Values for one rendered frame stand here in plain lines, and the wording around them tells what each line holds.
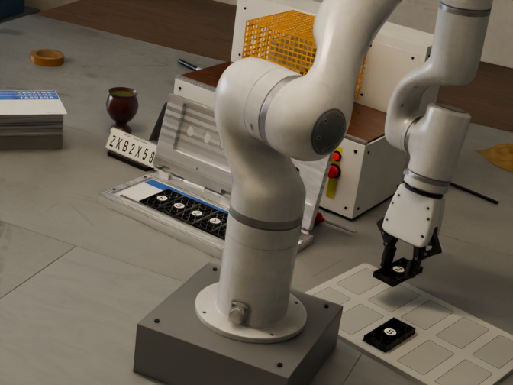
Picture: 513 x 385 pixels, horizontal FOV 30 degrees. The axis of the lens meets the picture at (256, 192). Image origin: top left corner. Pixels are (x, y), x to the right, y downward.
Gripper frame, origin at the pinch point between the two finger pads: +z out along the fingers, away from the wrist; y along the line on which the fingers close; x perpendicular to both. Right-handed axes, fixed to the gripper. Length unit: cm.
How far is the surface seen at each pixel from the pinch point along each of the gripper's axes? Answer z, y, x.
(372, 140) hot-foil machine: -15.7, -27.6, 21.6
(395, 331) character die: 8.7, 8.9, -10.4
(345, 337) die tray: 11.4, 3.4, -17.4
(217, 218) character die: 7.0, -41.1, -7.5
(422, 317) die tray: 7.7, 8.1, 0.1
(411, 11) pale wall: -38, -115, 162
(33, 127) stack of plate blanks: 6, -98, -15
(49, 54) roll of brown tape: 1, -156, 31
